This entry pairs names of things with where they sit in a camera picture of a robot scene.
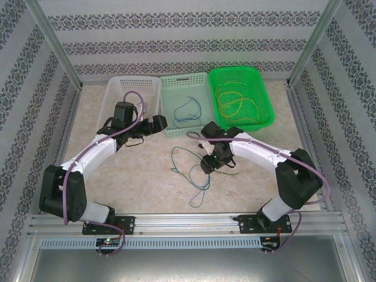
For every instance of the circuit board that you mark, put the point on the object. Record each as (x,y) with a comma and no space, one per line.
(108,241)
(270,243)

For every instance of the white plastic basket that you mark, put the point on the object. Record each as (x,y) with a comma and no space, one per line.
(132,85)

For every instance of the aluminium side rail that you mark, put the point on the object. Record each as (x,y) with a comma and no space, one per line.
(66,132)
(299,117)

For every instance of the aluminium frame post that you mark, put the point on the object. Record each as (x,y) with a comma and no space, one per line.
(315,44)
(55,44)

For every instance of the left circuit board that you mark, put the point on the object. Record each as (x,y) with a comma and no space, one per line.
(108,241)

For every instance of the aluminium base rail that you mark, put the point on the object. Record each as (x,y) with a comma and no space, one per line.
(188,224)

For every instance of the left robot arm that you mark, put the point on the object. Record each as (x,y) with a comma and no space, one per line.
(94,149)

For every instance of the pale green plastic basket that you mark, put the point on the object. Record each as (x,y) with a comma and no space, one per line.
(176,88)

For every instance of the bright green plastic basket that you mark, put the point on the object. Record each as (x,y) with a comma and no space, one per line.
(258,76)

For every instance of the grey metal base panel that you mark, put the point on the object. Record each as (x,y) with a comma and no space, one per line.
(188,267)

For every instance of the right circuit board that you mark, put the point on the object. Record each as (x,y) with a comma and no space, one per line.
(270,243)

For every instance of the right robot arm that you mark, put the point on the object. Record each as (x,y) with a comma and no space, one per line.
(258,149)

